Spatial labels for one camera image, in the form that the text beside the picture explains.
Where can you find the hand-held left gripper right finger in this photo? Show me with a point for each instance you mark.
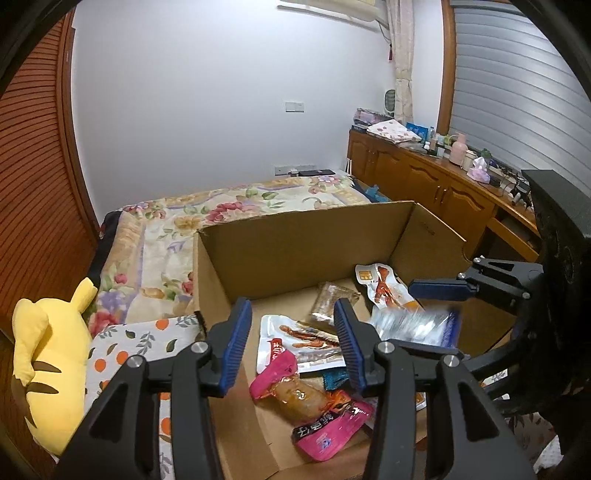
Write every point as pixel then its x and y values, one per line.
pixel 351 346

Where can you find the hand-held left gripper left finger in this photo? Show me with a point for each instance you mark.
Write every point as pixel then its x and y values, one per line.
pixel 235 346

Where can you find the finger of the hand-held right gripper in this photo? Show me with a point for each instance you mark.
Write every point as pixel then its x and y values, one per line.
pixel 489 360
pixel 438 289

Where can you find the teal snack packet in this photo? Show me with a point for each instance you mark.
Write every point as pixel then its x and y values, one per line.
pixel 333 379

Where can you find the clear blue snack packet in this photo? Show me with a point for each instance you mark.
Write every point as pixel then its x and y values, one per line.
pixel 415 325

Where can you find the white chicken feet snack packet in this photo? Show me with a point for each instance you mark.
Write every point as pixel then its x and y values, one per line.
pixel 281 332

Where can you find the brown snack packet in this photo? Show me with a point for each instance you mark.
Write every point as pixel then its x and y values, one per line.
pixel 332 297

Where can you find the white packet with orange label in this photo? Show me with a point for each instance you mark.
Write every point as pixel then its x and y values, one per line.
pixel 383 288

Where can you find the pink sausage snack packet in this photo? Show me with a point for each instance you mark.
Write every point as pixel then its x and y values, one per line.
pixel 295 394

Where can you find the pink black snack packet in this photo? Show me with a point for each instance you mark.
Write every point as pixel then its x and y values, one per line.
pixel 328 436

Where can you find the brown cardboard box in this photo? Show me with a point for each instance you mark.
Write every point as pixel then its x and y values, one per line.
pixel 300 249

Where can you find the open wooden drawer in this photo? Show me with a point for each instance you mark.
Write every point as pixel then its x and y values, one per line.
pixel 512 237

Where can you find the small black legged device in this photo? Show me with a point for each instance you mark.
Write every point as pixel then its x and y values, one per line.
pixel 521 191

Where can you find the blue cloth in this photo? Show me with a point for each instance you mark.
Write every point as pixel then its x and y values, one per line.
pixel 378 194

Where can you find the long wooden cabinet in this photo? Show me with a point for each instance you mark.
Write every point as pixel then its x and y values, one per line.
pixel 415 175

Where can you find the pink tissue pack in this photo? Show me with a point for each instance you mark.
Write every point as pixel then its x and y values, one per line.
pixel 479 170

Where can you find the small cardboard box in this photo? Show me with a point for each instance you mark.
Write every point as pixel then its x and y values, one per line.
pixel 360 188

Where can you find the floral blanket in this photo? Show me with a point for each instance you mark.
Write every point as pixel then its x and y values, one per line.
pixel 161 240

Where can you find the white cup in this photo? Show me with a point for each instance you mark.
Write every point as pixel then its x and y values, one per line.
pixel 471 160

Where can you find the pink thermos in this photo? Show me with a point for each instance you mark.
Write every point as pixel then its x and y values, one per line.
pixel 458 150

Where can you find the white panel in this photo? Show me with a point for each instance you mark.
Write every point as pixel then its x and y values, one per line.
pixel 347 166

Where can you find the blue box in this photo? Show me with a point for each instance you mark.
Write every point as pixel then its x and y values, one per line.
pixel 415 129

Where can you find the folded floral cloth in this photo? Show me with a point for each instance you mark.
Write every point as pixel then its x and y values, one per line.
pixel 392 131

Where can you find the flat black box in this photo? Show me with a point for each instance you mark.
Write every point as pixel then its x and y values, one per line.
pixel 318 173

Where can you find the dark cloth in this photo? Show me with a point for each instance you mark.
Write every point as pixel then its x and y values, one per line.
pixel 110 224

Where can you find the yellow plush toy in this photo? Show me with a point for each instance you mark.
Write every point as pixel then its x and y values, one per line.
pixel 51 350

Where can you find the purple floral pouch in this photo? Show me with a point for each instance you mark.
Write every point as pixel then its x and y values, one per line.
pixel 367 116

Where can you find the small white fan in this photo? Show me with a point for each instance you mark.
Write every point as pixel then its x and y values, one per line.
pixel 390 102

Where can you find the grey window blind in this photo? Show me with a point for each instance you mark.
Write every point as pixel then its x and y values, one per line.
pixel 508 92

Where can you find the beige patterned curtain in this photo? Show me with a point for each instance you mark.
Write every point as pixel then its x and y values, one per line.
pixel 401 60

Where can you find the wooden louvred wardrobe door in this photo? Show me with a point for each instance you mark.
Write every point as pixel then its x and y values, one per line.
pixel 37 184

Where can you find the cream air conditioner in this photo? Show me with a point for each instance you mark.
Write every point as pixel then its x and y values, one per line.
pixel 332 9

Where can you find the grey wall socket strip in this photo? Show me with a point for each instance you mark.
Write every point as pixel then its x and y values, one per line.
pixel 288 168

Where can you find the wooden window frame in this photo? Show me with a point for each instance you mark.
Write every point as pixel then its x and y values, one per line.
pixel 445 69

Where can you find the white wall switch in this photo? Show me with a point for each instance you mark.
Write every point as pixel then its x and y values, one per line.
pixel 295 107

